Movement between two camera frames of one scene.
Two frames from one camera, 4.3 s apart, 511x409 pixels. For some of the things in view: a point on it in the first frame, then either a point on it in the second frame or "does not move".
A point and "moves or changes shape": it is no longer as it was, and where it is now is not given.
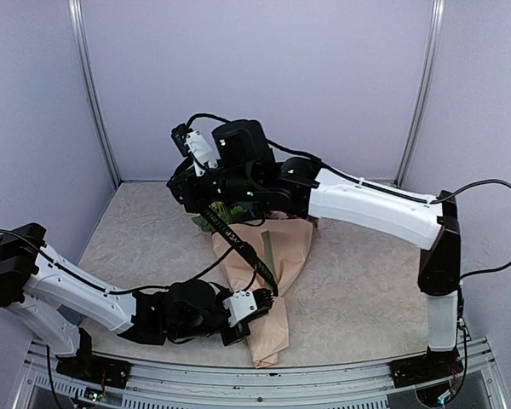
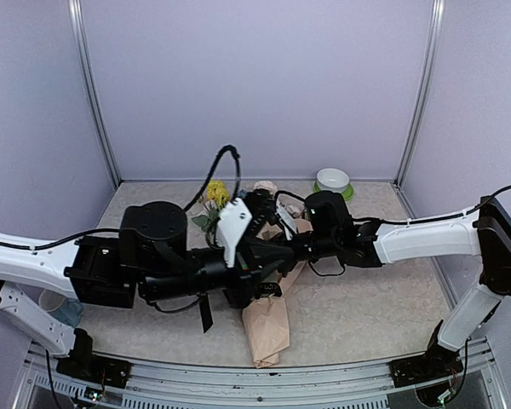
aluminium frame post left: (75, 13) does not move
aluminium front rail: (172, 385) does not move
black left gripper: (238, 335) to (258, 259)
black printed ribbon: (244, 247) moves or changes shape
